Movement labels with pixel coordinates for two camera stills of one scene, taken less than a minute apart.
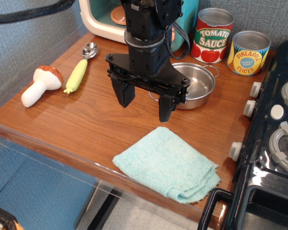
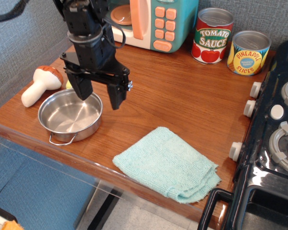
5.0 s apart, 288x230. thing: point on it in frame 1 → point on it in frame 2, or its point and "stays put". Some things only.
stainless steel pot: (202, 81) → (68, 119)
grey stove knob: (234, 151) stays put
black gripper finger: (125, 91) → (83, 85)
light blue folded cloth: (171, 166) stays put
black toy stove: (265, 178) stays put
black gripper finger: (166, 104) → (118, 94)
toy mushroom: (45, 78) stays put
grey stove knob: (255, 89) stays put
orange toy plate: (117, 15) stays put
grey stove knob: (249, 108) stays put
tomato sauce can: (212, 35) stays put
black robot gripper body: (150, 68) → (96, 59)
